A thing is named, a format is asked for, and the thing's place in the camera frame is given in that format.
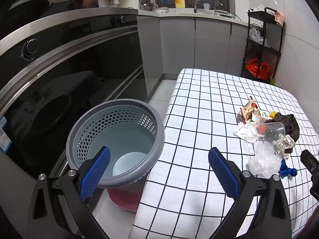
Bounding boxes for pink checked cloth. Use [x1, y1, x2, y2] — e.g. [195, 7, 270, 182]
[274, 10, 285, 27]

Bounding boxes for clear plastic bag on shelf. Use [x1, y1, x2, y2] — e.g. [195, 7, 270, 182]
[249, 27, 268, 46]

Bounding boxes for black built-in oven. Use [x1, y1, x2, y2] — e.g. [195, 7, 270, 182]
[0, 15, 147, 180]

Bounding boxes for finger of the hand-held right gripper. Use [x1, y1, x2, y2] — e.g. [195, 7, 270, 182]
[310, 175, 319, 202]
[300, 149, 319, 178]

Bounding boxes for round black oven knob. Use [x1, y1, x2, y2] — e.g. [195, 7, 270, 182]
[26, 39, 40, 55]

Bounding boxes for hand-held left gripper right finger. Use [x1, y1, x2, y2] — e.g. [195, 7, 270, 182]
[208, 147, 292, 239]

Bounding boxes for red patterned snack wrapper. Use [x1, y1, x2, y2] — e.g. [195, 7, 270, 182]
[240, 96, 260, 123]

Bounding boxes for blue white sticker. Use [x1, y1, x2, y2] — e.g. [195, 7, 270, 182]
[0, 116, 12, 152]

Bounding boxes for white milk carton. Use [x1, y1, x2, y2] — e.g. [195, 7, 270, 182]
[250, 111, 272, 125]

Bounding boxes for crumpled clear plastic bag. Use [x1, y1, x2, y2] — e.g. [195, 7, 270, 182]
[247, 142, 282, 179]

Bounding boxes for red plastic basin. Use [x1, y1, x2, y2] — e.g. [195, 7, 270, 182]
[108, 183, 142, 213]

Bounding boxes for red plastic bag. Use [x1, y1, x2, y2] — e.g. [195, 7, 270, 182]
[245, 58, 271, 79]

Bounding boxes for blue plastic piece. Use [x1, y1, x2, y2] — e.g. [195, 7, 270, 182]
[279, 159, 298, 179]

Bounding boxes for crumpled aluminium foil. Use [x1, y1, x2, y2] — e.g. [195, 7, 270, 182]
[273, 134, 296, 158]

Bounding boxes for grey perforated plastic basket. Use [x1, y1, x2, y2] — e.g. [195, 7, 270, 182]
[65, 99, 165, 189]

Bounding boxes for clear plastic cup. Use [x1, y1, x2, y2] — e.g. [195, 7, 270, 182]
[245, 122, 286, 143]

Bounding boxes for chrome kitchen faucet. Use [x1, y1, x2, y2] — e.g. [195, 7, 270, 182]
[194, 0, 212, 13]

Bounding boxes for crumpled white tissue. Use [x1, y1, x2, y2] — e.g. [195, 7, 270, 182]
[233, 123, 260, 143]

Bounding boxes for grey kitchen cabinets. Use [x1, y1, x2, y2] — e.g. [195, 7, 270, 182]
[137, 15, 250, 80]

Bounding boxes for black white checked tablecloth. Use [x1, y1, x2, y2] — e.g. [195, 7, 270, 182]
[128, 68, 319, 239]

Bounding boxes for black metal shelf cart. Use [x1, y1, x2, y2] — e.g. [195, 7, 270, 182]
[241, 7, 285, 84]

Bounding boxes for black wok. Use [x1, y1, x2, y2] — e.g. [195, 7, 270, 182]
[10, 0, 54, 18]

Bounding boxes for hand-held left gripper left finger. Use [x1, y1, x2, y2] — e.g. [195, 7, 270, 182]
[27, 146, 111, 239]

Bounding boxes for dark grey cloth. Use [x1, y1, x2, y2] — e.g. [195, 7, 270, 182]
[264, 114, 300, 141]

